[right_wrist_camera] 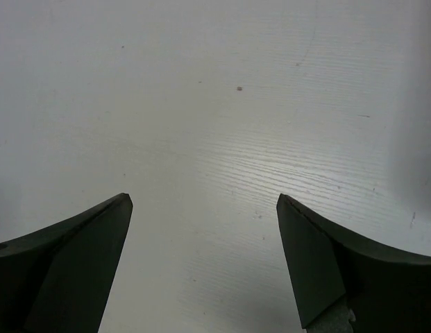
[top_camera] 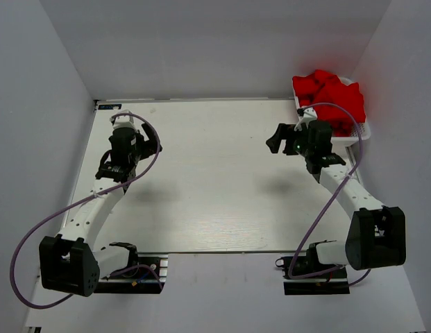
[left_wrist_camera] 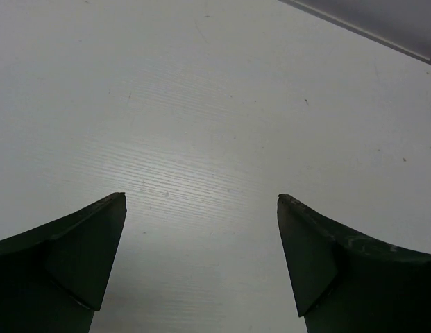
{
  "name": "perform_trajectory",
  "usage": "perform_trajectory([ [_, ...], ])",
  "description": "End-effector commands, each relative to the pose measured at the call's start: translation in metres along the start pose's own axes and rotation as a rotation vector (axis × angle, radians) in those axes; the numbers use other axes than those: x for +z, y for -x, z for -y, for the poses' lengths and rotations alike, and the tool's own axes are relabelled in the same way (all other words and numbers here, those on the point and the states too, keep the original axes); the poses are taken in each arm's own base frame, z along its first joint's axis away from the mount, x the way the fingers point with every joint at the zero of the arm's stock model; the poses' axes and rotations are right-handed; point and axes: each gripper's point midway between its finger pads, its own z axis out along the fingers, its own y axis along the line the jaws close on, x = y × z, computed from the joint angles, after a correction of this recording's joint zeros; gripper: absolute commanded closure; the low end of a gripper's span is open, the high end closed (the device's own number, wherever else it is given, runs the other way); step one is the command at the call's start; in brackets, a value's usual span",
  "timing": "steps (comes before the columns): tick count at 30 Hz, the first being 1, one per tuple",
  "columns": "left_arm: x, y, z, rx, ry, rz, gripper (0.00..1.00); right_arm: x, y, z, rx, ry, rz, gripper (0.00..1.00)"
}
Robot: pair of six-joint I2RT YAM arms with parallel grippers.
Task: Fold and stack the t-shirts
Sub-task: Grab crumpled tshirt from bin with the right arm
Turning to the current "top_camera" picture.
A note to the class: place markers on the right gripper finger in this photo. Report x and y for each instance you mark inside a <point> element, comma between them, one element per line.
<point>275,141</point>
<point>284,130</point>

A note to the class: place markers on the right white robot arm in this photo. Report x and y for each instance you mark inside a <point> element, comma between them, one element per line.
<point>377,233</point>

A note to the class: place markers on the blue table label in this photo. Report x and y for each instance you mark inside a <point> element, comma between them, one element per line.
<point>109,106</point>

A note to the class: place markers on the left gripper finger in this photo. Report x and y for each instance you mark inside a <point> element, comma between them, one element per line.
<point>153,149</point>
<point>148,139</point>

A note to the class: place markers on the white plastic basket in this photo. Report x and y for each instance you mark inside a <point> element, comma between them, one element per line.
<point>361,130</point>

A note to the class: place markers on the red t shirt pile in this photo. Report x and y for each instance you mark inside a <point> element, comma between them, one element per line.
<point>340,104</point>

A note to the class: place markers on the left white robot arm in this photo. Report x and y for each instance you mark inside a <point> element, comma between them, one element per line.
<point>68,261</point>

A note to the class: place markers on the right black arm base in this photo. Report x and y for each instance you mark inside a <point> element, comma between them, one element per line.
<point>334,283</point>

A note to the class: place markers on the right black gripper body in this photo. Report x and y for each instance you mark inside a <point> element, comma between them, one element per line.
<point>289,139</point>

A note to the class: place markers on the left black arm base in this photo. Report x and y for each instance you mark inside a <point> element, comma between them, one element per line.
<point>139,280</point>

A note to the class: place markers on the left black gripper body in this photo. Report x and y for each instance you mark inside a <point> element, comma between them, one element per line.
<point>146,139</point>

